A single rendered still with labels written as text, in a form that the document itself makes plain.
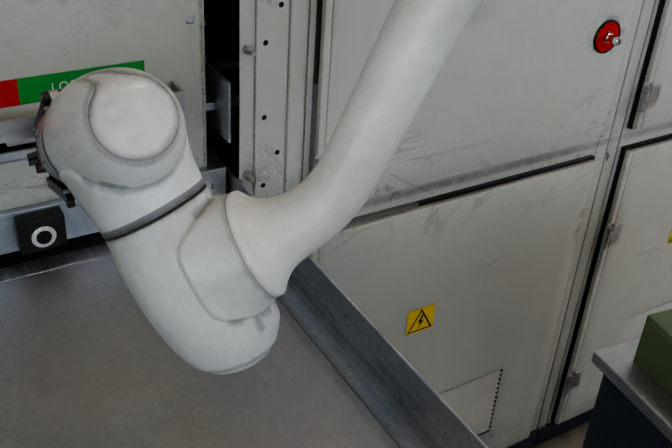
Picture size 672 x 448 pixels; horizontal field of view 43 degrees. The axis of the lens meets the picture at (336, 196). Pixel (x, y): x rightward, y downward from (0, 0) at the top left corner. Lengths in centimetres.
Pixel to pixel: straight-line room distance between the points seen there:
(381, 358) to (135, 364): 28
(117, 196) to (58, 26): 42
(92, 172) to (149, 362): 39
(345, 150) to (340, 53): 50
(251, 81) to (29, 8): 30
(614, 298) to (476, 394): 38
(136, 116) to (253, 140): 56
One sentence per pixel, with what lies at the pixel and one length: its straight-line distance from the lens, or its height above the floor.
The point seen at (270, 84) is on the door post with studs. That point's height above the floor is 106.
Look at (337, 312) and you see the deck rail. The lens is 105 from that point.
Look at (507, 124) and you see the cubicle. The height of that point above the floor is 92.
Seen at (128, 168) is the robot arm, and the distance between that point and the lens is 68.
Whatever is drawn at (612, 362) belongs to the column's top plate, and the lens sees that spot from 127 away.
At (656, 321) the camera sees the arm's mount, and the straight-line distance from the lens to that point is 123.
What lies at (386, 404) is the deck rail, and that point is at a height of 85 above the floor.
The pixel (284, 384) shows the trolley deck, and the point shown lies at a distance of 100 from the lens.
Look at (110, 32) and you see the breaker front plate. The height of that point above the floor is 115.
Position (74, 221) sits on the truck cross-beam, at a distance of 121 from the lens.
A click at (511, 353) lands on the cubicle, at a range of 184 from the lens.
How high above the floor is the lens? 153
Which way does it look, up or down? 31 degrees down
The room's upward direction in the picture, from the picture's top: 4 degrees clockwise
